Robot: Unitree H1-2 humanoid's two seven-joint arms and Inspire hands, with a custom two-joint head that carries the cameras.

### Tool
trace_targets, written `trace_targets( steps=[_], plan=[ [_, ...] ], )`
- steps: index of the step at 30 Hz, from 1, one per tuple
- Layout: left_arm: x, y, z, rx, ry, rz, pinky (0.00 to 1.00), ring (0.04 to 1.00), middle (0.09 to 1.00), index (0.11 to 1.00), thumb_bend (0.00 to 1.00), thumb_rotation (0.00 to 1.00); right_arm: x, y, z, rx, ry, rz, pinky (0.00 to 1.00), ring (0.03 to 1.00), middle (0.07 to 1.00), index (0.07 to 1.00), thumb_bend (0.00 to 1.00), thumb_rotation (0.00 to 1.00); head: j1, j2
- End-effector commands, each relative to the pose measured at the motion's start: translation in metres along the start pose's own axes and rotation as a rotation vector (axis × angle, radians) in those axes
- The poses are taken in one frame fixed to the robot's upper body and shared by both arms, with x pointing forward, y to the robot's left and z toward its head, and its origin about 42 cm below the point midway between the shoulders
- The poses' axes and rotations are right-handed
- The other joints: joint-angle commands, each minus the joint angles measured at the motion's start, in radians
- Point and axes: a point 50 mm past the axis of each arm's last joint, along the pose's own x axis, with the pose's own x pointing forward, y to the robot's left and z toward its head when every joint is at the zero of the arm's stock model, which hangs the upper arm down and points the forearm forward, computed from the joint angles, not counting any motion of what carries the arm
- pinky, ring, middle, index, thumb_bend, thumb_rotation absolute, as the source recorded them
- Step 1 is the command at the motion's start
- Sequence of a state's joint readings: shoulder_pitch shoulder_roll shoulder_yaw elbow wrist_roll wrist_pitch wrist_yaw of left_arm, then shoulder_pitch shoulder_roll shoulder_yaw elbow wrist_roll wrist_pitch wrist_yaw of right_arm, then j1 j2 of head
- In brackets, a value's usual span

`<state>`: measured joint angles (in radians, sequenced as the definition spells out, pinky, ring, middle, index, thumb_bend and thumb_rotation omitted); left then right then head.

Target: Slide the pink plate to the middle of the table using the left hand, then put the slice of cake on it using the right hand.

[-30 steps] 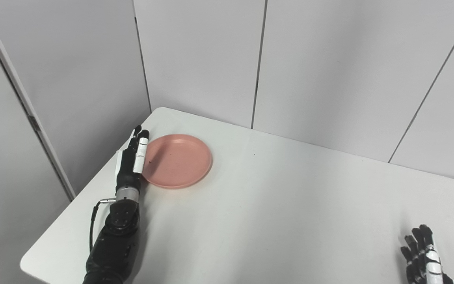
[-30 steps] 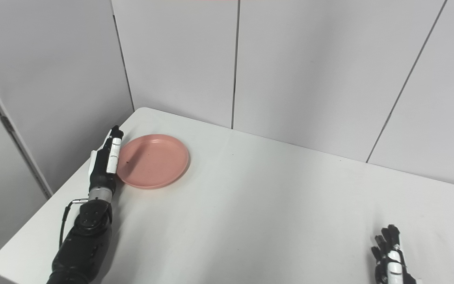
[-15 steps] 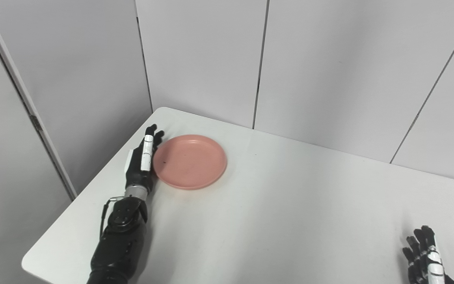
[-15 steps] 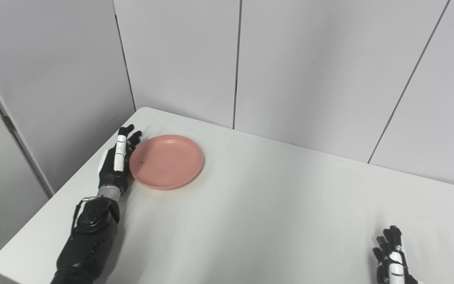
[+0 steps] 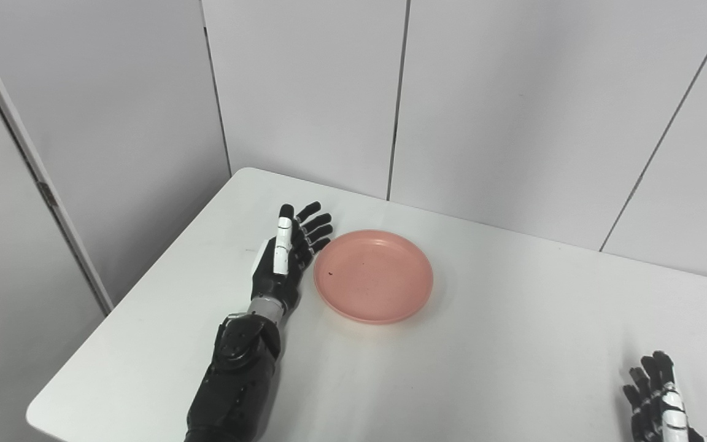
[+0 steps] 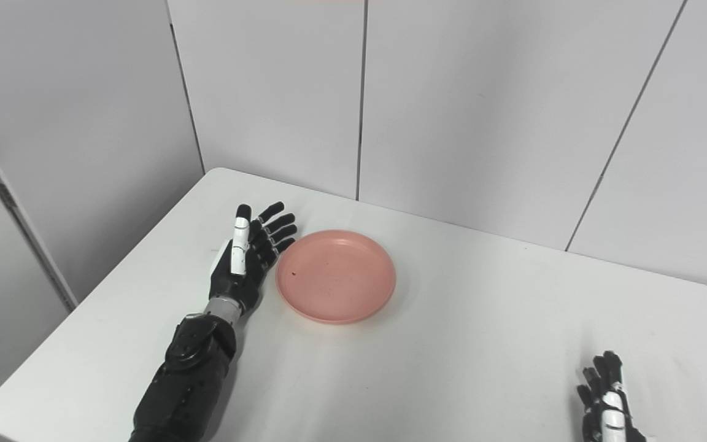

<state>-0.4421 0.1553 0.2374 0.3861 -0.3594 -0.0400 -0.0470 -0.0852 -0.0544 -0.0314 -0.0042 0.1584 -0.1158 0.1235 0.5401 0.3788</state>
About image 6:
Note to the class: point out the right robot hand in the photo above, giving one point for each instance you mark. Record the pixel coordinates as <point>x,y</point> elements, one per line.
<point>608,405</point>

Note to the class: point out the pink round plate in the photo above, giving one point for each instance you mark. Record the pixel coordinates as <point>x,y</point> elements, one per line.
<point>336,276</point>

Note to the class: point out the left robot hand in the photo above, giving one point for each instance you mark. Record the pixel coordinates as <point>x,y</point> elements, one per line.
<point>244,264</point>

